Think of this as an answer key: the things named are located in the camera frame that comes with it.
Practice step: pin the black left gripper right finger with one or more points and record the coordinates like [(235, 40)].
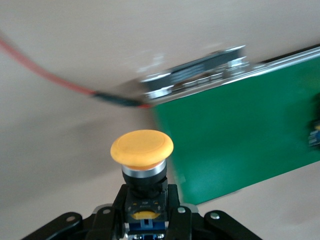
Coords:
[(182, 225)]

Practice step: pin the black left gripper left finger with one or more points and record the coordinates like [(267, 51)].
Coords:
[(105, 225)]

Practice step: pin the green conveyor belt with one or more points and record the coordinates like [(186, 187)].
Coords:
[(237, 125)]

